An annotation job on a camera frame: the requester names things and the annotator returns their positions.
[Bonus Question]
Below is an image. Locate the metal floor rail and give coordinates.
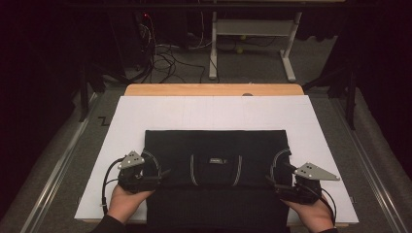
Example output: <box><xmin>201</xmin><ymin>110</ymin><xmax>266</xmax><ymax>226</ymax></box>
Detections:
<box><xmin>18</xmin><ymin>91</ymin><xmax>100</xmax><ymax>233</ymax></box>
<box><xmin>328</xmin><ymin>96</ymin><xmax>409</xmax><ymax>233</ymax></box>

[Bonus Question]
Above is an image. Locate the left hand-held gripper cable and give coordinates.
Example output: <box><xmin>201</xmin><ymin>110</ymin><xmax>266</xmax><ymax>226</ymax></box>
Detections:
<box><xmin>101</xmin><ymin>157</ymin><xmax>125</xmax><ymax>216</ymax></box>

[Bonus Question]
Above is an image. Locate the tangle of black floor cables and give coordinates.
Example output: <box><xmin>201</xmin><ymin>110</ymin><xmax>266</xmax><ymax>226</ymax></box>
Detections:
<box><xmin>135</xmin><ymin>13</ymin><xmax>208</xmax><ymax>84</ymax></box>

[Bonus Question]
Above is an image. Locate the black knit vest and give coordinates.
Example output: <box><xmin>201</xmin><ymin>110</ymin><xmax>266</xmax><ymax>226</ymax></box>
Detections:
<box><xmin>142</xmin><ymin>129</ymin><xmax>292</xmax><ymax>233</ymax></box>

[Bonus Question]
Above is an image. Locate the white board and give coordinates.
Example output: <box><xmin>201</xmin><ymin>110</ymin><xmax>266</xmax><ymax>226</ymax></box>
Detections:
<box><xmin>74</xmin><ymin>94</ymin><xmax>360</xmax><ymax>224</ymax></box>

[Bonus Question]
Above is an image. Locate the right hand-held gripper cable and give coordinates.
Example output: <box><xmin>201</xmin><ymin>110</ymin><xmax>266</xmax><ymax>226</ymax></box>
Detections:
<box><xmin>320</xmin><ymin>187</ymin><xmax>338</xmax><ymax>225</ymax></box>

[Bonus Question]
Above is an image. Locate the black computer tower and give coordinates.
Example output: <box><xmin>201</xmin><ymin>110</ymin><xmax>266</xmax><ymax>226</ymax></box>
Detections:
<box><xmin>110</xmin><ymin>9</ymin><xmax>147</xmax><ymax>71</ymax></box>

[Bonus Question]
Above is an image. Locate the white metal desk frame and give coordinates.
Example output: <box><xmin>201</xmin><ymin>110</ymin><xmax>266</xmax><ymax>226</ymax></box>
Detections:
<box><xmin>208</xmin><ymin>11</ymin><xmax>304</xmax><ymax>83</ymax></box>

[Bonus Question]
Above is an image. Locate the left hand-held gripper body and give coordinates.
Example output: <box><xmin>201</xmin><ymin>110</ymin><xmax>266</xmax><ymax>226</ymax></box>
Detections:
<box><xmin>117</xmin><ymin>150</ymin><xmax>163</xmax><ymax>194</ymax></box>

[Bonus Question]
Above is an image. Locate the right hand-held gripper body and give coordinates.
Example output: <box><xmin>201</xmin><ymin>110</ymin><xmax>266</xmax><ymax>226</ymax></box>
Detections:
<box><xmin>274</xmin><ymin>162</ymin><xmax>341</xmax><ymax>206</ymax></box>

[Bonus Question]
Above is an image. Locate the black metal stand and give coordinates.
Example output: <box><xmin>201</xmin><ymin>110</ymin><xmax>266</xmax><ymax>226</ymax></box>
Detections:
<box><xmin>302</xmin><ymin>61</ymin><xmax>359</xmax><ymax>131</ymax></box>
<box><xmin>77</xmin><ymin>61</ymin><xmax>130</xmax><ymax>123</ymax></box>

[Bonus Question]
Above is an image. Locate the hand-held gripper cable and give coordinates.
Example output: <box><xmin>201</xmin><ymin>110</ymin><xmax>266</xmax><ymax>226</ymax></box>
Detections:
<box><xmin>320</xmin><ymin>187</ymin><xmax>338</xmax><ymax>225</ymax></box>
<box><xmin>101</xmin><ymin>157</ymin><xmax>125</xmax><ymax>216</ymax></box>

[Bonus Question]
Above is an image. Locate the person's left hand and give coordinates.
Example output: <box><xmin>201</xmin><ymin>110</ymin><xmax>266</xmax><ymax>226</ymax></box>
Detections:
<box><xmin>106</xmin><ymin>184</ymin><xmax>155</xmax><ymax>225</ymax></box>

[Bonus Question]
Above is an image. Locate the person's right hand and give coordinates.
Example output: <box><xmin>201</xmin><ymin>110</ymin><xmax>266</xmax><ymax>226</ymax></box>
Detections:
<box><xmin>281</xmin><ymin>195</ymin><xmax>335</xmax><ymax>233</ymax></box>

